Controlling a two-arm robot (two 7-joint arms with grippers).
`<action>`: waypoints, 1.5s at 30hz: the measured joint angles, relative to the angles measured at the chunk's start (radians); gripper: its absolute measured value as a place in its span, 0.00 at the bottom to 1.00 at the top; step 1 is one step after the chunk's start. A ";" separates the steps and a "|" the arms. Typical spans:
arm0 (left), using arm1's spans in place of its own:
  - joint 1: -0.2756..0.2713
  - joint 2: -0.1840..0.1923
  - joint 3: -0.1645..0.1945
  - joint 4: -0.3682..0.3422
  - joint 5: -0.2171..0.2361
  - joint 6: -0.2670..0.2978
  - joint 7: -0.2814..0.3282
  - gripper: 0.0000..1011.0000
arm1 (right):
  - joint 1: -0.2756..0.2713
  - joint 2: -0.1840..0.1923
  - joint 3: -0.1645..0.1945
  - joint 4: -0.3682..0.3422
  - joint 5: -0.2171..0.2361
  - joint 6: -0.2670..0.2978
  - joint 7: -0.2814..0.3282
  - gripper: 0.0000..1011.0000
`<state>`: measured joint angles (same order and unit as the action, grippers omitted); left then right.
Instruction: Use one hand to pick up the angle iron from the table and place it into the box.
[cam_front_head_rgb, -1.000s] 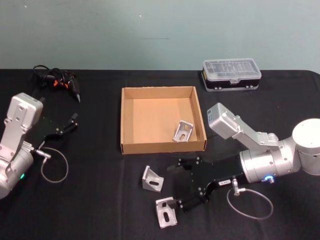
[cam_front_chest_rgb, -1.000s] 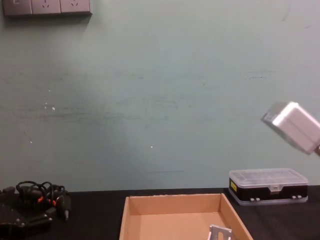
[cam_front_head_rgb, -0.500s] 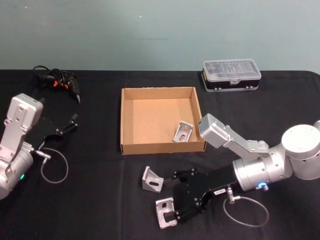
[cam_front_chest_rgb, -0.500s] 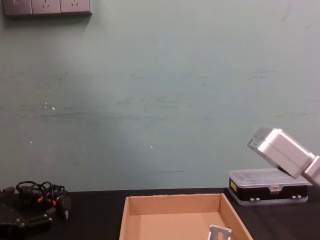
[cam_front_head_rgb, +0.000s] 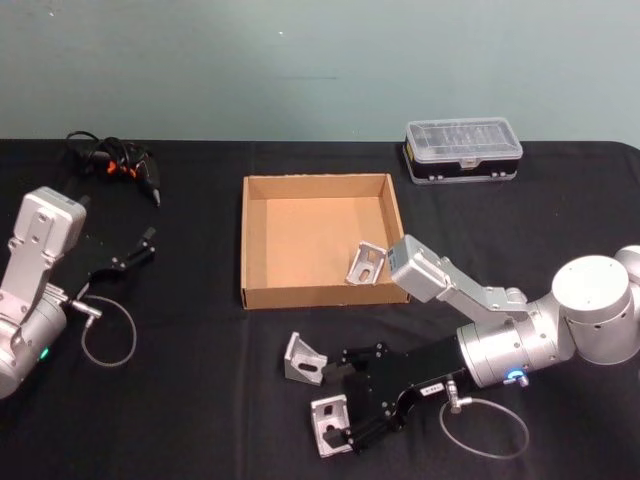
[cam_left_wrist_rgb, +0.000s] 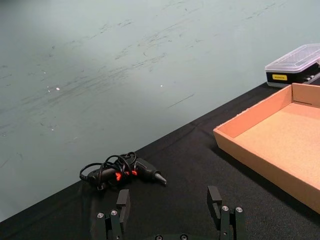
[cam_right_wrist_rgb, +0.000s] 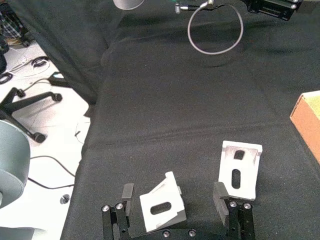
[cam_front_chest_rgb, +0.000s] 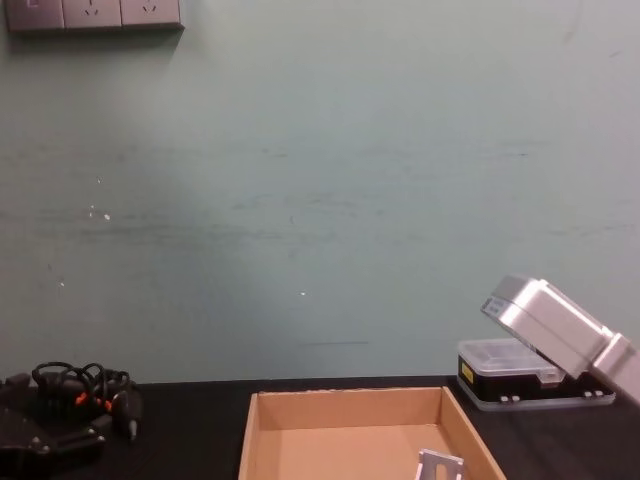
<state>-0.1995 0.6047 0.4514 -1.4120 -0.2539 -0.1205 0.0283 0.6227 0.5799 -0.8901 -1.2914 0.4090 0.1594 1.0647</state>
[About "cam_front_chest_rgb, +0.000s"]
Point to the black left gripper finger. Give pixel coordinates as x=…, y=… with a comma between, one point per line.
x=17, y=382
x=75, y=440

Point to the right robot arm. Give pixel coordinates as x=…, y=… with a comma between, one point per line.
x=550, y=325

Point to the black table cloth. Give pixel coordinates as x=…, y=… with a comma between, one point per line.
x=190, y=430

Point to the shallow brown cardboard tray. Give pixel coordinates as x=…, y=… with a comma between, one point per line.
x=350, y=445

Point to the clear plastic case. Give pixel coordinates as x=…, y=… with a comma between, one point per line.
x=500, y=386

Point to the small silver metal bracket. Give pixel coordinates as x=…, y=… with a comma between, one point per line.
x=431, y=462

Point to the grey wall switch plate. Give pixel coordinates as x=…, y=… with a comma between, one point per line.
x=35, y=12

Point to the grey wall socket plate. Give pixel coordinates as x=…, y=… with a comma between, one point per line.
x=92, y=12
x=150, y=11

